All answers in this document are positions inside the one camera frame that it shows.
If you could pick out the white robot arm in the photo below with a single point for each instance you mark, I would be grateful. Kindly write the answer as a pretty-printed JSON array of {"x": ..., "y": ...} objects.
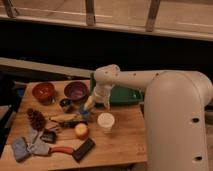
[{"x": 174, "y": 109}]

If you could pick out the blue plastic cup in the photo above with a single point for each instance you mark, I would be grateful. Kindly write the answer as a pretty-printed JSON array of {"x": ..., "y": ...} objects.
[{"x": 85, "y": 114}]

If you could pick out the purple bowl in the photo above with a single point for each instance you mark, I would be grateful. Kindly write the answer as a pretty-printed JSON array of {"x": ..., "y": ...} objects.
[{"x": 76, "y": 90}]

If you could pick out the red handled tool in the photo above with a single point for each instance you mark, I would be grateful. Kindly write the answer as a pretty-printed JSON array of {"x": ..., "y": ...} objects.
[{"x": 65, "y": 150}]

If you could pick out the red-orange bowl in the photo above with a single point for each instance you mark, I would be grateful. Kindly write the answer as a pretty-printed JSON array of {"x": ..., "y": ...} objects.
[{"x": 44, "y": 92}]

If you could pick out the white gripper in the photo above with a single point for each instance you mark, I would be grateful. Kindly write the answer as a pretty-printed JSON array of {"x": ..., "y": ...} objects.
[{"x": 101, "y": 94}]

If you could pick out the pine cone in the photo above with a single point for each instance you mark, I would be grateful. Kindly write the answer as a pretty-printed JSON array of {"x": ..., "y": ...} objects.
[{"x": 36, "y": 119}]

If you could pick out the black rectangular block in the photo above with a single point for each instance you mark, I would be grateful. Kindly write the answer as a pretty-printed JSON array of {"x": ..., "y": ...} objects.
[{"x": 83, "y": 149}]

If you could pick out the green plastic tray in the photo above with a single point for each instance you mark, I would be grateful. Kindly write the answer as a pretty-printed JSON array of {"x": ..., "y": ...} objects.
[{"x": 124, "y": 96}]

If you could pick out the yellow apple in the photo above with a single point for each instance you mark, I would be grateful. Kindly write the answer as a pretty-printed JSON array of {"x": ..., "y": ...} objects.
[{"x": 81, "y": 130}]

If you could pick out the blue grey cloth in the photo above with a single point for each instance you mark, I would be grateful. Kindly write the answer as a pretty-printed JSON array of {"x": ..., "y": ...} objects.
[{"x": 23, "y": 149}]

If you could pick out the yellow banana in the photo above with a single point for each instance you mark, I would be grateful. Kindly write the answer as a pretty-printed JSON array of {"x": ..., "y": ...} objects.
[{"x": 63, "y": 117}]

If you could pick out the small dark metal cup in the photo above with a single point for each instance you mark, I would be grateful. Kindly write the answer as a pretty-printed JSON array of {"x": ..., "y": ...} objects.
[{"x": 66, "y": 105}]

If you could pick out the small black square dish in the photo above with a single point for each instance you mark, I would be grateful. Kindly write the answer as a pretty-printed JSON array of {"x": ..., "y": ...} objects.
[{"x": 48, "y": 136}]

